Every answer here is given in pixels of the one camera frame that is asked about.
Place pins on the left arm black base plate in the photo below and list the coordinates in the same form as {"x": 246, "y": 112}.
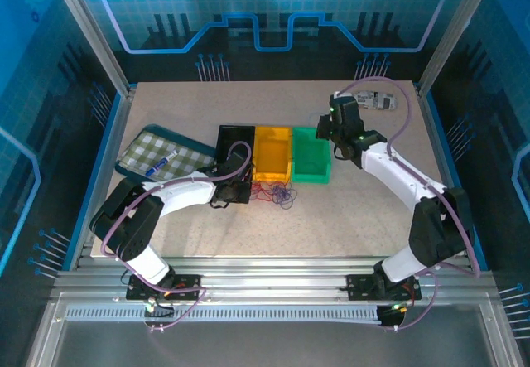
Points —
{"x": 186, "y": 286}

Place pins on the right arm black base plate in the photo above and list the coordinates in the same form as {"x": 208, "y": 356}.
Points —
{"x": 360, "y": 286}

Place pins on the aluminium frame post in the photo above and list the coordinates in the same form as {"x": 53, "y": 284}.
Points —
{"x": 451, "y": 31}
{"x": 91, "y": 31}

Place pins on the blue white marker pen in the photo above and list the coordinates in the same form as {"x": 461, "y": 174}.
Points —
{"x": 161, "y": 162}

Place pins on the yellow plastic bin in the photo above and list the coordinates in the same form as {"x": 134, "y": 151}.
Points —
{"x": 271, "y": 155}

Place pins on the dark teal tray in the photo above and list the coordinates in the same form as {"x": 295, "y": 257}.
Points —
{"x": 194, "y": 145}

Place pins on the green white checkered cloth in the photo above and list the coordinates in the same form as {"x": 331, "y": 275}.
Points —
{"x": 145, "y": 147}

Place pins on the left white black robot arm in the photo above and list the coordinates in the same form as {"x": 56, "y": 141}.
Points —
{"x": 182, "y": 189}

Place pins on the green plastic bin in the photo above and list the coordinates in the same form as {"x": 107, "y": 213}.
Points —
{"x": 310, "y": 160}

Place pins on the aluminium mounting rail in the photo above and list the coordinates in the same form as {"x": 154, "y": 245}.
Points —
{"x": 269, "y": 276}

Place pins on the black plastic bin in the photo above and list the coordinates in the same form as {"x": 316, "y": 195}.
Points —
{"x": 234, "y": 135}

